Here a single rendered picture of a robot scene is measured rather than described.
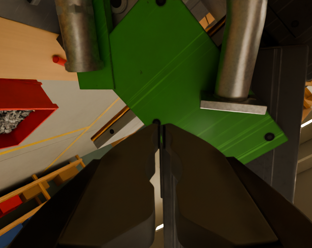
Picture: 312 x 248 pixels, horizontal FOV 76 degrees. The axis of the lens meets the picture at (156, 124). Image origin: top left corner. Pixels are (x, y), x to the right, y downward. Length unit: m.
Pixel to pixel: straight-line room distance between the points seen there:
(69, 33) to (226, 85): 0.15
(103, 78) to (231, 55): 0.13
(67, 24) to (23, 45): 0.26
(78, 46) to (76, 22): 0.02
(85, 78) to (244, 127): 0.19
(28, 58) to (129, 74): 0.30
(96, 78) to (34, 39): 0.24
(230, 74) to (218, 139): 0.08
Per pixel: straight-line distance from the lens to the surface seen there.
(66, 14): 0.21
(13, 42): 0.45
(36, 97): 0.68
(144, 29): 0.22
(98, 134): 0.42
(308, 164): 7.76
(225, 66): 0.19
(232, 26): 0.18
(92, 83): 0.24
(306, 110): 4.49
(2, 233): 5.40
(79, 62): 0.21
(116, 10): 0.25
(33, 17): 0.43
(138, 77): 0.22
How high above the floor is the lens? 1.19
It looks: 4 degrees down
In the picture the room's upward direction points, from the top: 144 degrees clockwise
